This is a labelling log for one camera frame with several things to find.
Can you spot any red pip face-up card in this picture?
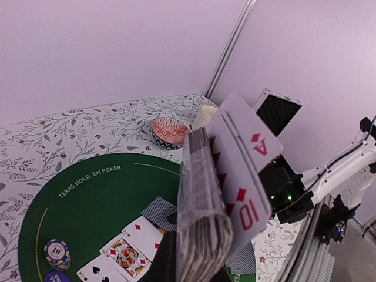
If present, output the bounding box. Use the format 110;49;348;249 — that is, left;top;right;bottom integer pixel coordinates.
122;216;163;261

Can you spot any blue patterned dealt card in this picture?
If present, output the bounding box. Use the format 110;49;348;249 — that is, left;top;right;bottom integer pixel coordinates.
225;241;256;275

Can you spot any blue round blind button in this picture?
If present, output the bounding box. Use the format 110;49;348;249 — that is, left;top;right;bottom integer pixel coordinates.
43;271;72;282

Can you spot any aluminium front rail frame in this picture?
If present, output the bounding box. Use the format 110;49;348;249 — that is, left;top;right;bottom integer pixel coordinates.
275;196;335;282

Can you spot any blue face-down board card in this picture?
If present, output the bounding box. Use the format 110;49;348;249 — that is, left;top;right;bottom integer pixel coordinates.
140;196;177;232

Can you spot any red patterned small bowl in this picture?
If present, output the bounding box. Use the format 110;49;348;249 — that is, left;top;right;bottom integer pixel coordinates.
150;117;190;150

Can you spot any white chip stack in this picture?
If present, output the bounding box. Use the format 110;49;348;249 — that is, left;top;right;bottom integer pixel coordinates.
43;239;71;271

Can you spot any cream ceramic mug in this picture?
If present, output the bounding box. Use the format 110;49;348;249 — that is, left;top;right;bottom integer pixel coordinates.
192;105;218;130

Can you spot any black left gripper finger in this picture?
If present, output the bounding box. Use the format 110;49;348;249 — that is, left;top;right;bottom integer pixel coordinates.
141;232;176;282

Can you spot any round green poker mat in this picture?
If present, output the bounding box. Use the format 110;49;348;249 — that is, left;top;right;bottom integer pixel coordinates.
17;152;259;282

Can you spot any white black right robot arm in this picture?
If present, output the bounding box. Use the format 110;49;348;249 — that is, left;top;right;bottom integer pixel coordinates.
259;117;375;224

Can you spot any king face card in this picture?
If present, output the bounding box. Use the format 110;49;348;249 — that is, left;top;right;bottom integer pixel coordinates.
99;234;151;281

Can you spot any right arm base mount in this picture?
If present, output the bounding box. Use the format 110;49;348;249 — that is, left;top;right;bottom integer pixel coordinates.
315;194;360;245

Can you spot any three of spades card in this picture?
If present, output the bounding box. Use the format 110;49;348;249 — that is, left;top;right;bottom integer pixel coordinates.
76;255;127;282

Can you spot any aluminium poker chip case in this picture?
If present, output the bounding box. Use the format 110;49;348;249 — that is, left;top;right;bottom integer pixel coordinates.
252;88;303;137

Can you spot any right aluminium frame post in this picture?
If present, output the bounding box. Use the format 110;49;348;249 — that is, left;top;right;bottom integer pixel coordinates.
203;0;258;99

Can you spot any floral white tablecloth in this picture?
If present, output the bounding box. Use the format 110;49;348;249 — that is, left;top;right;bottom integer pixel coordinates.
0;93;303;282

